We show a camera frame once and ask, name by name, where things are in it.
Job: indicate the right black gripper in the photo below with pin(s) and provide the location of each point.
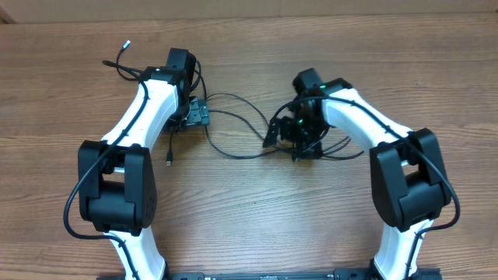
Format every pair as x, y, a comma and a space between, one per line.
287, 125

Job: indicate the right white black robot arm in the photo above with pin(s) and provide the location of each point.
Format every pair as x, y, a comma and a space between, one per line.
409, 184

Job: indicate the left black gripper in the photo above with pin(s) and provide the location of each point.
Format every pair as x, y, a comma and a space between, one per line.
199, 113

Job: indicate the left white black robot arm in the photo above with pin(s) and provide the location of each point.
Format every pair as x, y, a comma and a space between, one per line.
115, 197

